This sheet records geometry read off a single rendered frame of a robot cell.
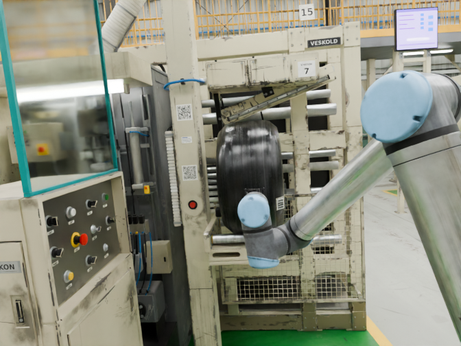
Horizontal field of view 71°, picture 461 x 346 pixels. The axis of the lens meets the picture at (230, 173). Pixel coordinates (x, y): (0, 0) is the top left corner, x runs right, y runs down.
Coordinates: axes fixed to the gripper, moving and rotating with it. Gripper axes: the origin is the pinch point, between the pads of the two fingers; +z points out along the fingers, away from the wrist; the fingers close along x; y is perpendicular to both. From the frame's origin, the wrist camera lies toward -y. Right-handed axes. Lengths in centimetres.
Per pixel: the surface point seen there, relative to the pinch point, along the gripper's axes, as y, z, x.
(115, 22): 99, 44, 73
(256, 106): 51, 61, -2
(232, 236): -17.0, 22.4, 13.0
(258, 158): 18.5, 8.2, -2.0
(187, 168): 16.3, 25.6, 33.0
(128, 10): 105, 44, 65
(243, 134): 29.4, 14.7, 4.1
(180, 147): 27, 24, 36
